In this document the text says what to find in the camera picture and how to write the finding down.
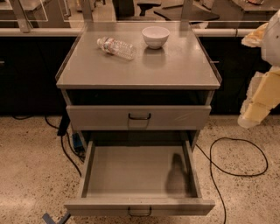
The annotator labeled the black drawer handle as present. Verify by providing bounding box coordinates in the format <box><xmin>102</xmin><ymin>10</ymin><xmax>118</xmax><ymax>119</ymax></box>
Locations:
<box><xmin>128</xmin><ymin>113</ymin><xmax>151</xmax><ymax>121</ymax></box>
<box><xmin>127</xmin><ymin>207</ymin><xmax>152</xmax><ymax>217</ymax></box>

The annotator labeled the blue power box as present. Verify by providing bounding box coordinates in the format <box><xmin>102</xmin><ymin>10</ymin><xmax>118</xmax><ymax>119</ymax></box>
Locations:
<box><xmin>72</xmin><ymin>133</ymin><xmax>85</xmax><ymax>153</ymax></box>

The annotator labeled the clear plastic water bottle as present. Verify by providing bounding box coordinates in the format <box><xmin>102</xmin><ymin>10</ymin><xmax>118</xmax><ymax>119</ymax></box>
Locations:
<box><xmin>96</xmin><ymin>37</ymin><xmax>137</xmax><ymax>60</ymax></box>

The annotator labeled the black office chair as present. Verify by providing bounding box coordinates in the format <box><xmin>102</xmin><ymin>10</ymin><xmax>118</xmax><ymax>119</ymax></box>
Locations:
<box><xmin>137</xmin><ymin>0</ymin><xmax>161</xmax><ymax>16</ymax></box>

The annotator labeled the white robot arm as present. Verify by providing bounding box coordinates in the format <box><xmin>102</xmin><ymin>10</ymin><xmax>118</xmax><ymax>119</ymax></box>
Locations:
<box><xmin>237</xmin><ymin>10</ymin><xmax>280</xmax><ymax>129</ymax></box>

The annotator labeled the grey drawer cabinet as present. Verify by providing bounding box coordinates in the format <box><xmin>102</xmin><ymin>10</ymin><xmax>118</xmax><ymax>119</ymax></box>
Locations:
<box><xmin>57</xmin><ymin>22</ymin><xmax>221</xmax><ymax>145</ymax></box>

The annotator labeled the black top drawer handle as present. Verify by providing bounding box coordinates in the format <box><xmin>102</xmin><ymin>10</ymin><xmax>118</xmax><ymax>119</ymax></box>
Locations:
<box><xmin>128</xmin><ymin>113</ymin><xmax>151</xmax><ymax>121</ymax></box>

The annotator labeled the grey top drawer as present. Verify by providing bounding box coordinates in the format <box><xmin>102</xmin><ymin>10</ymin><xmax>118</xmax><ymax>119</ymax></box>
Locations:
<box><xmin>66</xmin><ymin>105</ymin><xmax>211</xmax><ymax>130</ymax></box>

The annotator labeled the white ceramic bowl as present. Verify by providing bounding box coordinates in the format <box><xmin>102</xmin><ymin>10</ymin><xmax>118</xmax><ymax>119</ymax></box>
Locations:
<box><xmin>142</xmin><ymin>26</ymin><xmax>170</xmax><ymax>49</ymax></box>

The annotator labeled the grey drawer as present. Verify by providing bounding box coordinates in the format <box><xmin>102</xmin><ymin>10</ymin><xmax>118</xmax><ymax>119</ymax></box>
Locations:
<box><xmin>66</xmin><ymin>105</ymin><xmax>211</xmax><ymax>130</ymax></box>
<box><xmin>65</xmin><ymin>141</ymin><xmax>215</xmax><ymax>216</ymax></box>

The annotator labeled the white horizontal rail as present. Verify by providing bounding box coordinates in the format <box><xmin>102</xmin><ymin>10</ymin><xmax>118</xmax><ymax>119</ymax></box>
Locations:
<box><xmin>0</xmin><ymin>28</ymin><xmax>254</xmax><ymax>37</ymax></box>

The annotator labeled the blue floor tape marker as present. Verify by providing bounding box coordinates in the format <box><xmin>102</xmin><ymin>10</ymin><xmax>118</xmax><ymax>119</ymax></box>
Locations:
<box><xmin>42</xmin><ymin>211</ymin><xmax>72</xmax><ymax>224</ymax></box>

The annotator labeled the black middle drawer handle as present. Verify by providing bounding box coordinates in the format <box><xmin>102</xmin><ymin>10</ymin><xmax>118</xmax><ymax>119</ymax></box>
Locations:
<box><xmin>127</xmin><ymin>207</ymin><xmax>152</xmax><ymax>217</ymax></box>

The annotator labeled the black floor cable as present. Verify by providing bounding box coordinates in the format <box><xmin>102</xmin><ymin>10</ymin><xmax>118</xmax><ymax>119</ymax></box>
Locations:
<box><xmin>11</xmin><ymin>115</ymin><xmax>86</xmax><ymax>178</ymax></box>
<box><xmin>195</xmin><ymin>136</ymin><xmax>270</xmax><ymax>224</ymax></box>

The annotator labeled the black floor cable right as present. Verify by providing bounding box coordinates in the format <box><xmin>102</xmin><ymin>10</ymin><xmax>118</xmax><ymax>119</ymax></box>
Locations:
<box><xmin>195</xmin><ymin>136</ymin><xmax>270</xmax><ymax>224</ymax></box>

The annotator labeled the black floor cable left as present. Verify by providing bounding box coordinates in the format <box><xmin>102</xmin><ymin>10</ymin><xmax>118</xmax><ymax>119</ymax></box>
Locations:
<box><xmin>11</xmin><ymin>115</ymin><xmax>86</xmax><ymax>178</ymax></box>

